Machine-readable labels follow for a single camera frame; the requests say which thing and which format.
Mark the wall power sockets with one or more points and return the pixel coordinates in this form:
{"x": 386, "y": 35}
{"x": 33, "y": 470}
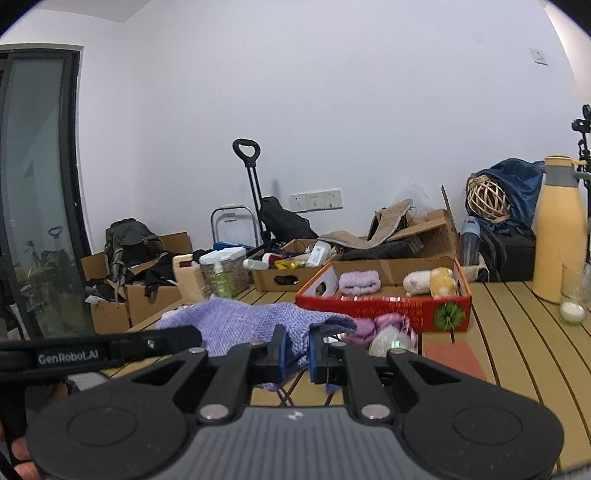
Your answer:
{"x": 316, "y": 201}

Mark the white plastic bottle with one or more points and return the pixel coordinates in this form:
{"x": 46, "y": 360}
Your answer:
{"x": 320, "y": 253}

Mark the yellow white plush toy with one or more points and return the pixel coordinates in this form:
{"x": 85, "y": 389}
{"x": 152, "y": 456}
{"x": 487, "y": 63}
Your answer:
{"x": 439, "y": 283}

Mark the large open cardboard box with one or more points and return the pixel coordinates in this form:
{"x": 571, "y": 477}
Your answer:
{"x": 428, "y": 233}

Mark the lilac fuzzy headband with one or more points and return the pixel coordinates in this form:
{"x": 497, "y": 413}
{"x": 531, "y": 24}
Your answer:
{"x": 359, "y": 283}

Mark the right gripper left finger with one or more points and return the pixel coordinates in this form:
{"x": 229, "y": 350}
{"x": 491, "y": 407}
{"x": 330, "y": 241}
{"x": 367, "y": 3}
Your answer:
{"x": 232, "y": 377}

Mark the cardboard boxes on floor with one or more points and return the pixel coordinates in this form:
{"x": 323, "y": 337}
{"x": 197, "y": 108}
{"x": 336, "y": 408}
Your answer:
{"x": 128, "y": 305}

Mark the small brown cardboard tray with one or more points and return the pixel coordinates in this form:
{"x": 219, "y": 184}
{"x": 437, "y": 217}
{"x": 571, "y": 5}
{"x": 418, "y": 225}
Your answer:
{"x": 283, "y": 270}

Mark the iridescent mesh bath puff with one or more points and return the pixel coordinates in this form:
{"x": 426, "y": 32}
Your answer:
{"x": 391, "y": 338}

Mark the purple satin scrunchie bonnet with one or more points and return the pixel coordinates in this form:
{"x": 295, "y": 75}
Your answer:
{"x": 368, "y": 328}

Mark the black grey backpack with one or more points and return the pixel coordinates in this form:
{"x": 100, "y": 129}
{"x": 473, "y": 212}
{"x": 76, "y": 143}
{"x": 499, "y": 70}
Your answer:
{"x": 129, "y": 242}

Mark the folding slatted camping table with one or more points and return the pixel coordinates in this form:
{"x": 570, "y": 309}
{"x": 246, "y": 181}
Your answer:
{"x": 523, "y": 346}

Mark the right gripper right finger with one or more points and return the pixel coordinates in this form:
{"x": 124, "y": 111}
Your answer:
{"x": 358, "y": 374}

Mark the camera on black tripod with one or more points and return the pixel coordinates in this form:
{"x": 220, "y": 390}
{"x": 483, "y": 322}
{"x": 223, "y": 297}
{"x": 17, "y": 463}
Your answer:
{"x": 583, "y": 125}

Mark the person's left hand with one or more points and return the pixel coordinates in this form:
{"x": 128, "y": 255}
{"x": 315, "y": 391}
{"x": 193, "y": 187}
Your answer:
{"x": 25, "y": 468}

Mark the green spray bottle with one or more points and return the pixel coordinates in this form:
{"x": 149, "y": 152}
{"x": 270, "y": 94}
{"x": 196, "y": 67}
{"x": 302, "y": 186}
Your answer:
{"x": 222, "y": 281}

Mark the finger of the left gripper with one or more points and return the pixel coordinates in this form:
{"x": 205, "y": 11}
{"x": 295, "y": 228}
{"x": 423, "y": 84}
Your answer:
{"x": 93, "y": 353}

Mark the yellow thermos jug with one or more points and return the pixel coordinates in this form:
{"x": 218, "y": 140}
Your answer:
{"x": 561, "y": 227}

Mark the clear container with lid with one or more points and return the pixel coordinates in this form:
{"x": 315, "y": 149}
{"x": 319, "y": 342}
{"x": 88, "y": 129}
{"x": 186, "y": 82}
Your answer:
{"x": 232, "y": 259}

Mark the glass cup with candle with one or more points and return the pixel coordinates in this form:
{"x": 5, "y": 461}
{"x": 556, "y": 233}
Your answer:
{"x": 574, "y": 292}

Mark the blue water bottle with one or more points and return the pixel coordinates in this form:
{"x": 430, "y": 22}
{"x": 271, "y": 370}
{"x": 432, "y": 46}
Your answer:
{"x": 470, "y": 239}

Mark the folded metal step stool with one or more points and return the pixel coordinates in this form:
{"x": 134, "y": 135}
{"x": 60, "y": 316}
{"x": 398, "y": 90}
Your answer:
{"x": 234, "y": 226}

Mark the black laptop bag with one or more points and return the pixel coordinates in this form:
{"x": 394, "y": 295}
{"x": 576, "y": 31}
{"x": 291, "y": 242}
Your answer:
{"x": 509, "y": 255}

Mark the wooden block box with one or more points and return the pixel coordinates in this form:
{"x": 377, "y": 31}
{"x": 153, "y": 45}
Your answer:
{"x": 189, "y": 278}

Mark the red orange cardboard tray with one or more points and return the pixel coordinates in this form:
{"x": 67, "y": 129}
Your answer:
{"x": 426, "y": 313}

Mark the woven rattan ball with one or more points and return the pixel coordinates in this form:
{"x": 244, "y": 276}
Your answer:
{"x": 487, "y": 199}

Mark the glass sliding door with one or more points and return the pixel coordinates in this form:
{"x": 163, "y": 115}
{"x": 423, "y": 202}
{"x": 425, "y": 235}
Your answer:
{"x": 43, "y": 236}

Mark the black trolley cart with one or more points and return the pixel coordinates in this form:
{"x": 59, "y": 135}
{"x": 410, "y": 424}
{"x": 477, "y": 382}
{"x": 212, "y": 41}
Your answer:
{"x": 276, "y": 224}

